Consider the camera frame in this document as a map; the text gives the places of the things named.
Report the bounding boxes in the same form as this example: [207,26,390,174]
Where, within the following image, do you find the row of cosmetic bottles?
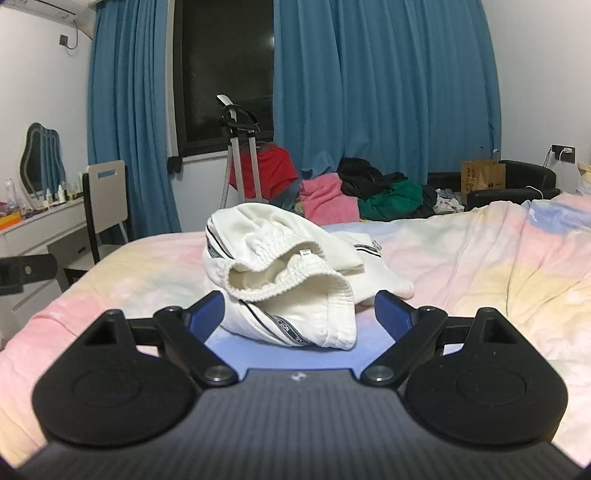
[41,172,85,207]

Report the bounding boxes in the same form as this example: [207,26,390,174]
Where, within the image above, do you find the green cloth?
[358,181,426,221]

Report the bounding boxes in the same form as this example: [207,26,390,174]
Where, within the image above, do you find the black cloth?
[337,157,410,200]

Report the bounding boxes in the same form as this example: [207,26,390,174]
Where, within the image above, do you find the brown cardboard box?
[461,148,507,193]

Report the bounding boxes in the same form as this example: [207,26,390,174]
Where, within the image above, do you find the white pants with striped trim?
[203,202,415,350]

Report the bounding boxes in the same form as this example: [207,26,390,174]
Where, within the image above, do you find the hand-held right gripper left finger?
[81,290,239,387]

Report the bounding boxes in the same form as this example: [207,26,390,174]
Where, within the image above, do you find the narrow blue curtain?
[88,0,183,244]

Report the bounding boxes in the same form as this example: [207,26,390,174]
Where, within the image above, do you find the dark window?
[173,0,278,158]

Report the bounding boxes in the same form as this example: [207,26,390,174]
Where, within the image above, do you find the wide blue curtain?
[272,0,502,206]

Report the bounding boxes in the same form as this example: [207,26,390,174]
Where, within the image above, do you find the black armchair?
[427,160,562,212]

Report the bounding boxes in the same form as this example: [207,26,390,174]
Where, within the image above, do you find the pastel tie-dye bed blanket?
[0,187,591,467]

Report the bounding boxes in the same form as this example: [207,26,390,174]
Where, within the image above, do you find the wavy-framed mirror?
[18,122,68,207]

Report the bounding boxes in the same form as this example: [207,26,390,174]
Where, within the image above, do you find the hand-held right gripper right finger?
[360,290,515,387]

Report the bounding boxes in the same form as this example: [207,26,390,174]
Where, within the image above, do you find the white patterned cloth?
[434,193,466,214]

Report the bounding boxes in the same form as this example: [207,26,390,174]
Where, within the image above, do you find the pink cloth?
[298,173,362,225]

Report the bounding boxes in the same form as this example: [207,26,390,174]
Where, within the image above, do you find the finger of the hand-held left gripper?
[0,254,59,294]

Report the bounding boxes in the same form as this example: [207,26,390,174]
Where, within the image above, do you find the red cloth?
[230,145,301,200]

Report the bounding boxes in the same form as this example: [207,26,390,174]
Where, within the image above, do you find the silver tripod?
[215,95,271,209]

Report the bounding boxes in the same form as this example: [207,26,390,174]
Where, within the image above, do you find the black and white chair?
[62,160,131,288]

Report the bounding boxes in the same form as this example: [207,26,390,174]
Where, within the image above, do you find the white air conditioner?
[28,0,100,35]

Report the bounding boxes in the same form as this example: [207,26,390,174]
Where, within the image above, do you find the white vanity desk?
[0,196,95,324]

